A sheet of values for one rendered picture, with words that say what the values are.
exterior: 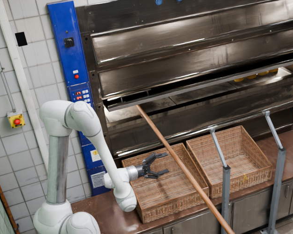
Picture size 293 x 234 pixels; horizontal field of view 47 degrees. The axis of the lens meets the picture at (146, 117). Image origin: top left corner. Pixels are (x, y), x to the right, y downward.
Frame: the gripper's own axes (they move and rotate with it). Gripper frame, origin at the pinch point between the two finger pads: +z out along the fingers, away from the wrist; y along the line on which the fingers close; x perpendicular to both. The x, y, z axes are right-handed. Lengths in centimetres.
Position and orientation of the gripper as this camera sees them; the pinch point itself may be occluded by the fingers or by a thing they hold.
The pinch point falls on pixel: (166, 162)
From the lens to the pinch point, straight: 219.7
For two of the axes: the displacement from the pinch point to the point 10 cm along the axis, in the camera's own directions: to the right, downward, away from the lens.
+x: 3.4, 4.6, -8.2
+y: 0.9, 8.5, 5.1
